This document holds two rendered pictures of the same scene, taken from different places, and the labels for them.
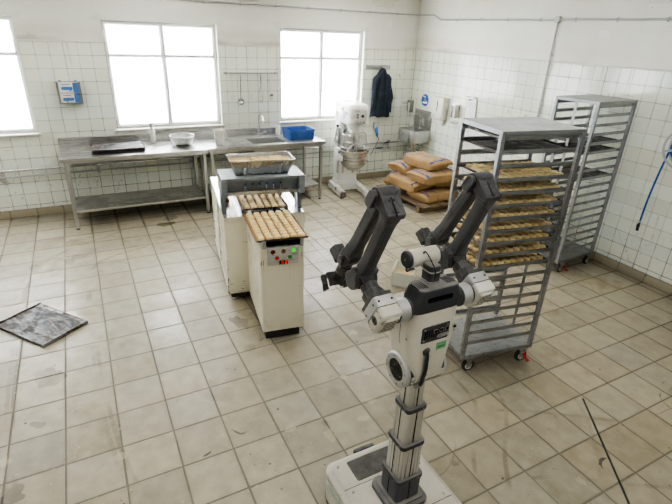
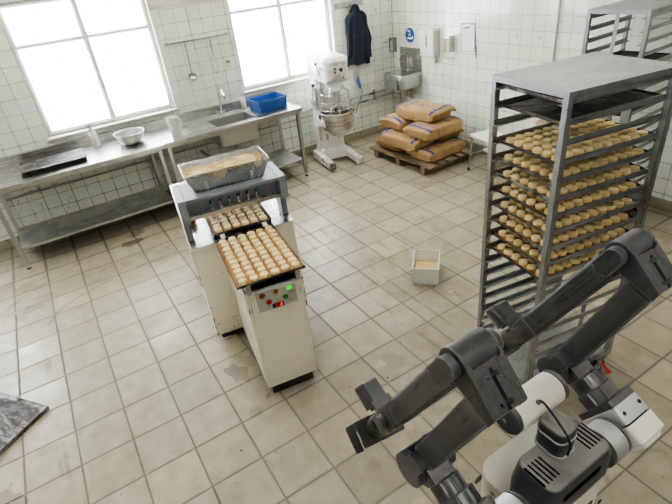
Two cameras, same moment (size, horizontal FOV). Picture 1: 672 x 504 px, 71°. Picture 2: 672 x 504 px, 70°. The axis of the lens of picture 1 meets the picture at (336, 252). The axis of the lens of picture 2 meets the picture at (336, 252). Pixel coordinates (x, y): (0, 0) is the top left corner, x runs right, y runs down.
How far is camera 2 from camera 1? 1.00 m
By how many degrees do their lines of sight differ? 6
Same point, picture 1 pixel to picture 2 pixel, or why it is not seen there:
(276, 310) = (280, 360)
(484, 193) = (652, 284)
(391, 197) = (490, 367)
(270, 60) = (218, 19)
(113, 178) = (60, 196)
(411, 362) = not seen: outside the picture
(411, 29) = not seen: outside the picture
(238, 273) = (225, 310)
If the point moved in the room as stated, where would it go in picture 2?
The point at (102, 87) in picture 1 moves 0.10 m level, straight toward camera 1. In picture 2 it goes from (18, 90) to (17, 92)
